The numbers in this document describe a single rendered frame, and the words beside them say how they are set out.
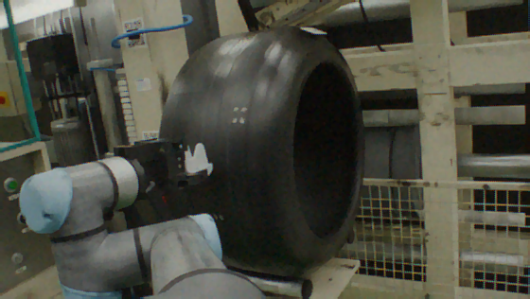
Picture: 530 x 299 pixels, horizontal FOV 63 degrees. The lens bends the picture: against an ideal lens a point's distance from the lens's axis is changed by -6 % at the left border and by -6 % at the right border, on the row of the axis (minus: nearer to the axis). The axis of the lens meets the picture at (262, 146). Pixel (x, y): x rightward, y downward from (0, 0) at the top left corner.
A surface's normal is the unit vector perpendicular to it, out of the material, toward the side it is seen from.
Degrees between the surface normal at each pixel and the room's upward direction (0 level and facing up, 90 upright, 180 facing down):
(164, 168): 83
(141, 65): 90
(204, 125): 65
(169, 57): 90
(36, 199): 83
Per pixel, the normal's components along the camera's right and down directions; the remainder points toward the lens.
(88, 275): 0.25, 0.00
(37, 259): 0.85, 0.00
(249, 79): -0.22, -0.44
